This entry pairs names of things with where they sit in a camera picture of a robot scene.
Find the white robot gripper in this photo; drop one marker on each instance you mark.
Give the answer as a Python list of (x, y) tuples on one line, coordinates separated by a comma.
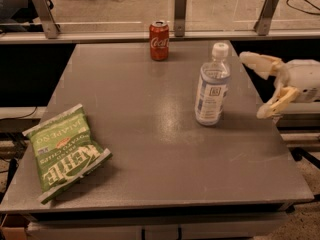
[(302, 78)]

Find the blue label plastic water bottle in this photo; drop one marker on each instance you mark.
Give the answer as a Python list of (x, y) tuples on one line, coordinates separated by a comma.
[(212, 86)]

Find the red Coca-Cola can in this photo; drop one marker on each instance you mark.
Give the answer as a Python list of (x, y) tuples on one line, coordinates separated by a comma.
[(159, 40)]

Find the green jalapeno chips bag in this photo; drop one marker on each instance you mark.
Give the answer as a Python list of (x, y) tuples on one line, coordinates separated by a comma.
[(64, 151)]

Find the cardboard box under table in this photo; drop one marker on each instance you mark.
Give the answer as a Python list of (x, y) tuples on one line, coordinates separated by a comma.
[(13, 227)]

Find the right metal bracket post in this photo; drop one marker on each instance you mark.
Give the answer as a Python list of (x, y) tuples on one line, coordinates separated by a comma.
[(263, 24)]

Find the metal bracket post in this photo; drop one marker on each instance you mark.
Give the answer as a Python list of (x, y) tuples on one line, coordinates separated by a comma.
[(179, 17), (263, 24), (50, 28)]

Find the middle metal bracket post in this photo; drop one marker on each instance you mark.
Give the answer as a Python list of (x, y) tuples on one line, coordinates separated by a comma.
[(179, 17)]

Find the left metal bracket post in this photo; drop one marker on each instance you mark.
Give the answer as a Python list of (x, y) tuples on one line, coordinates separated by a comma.
[(50, 28)]

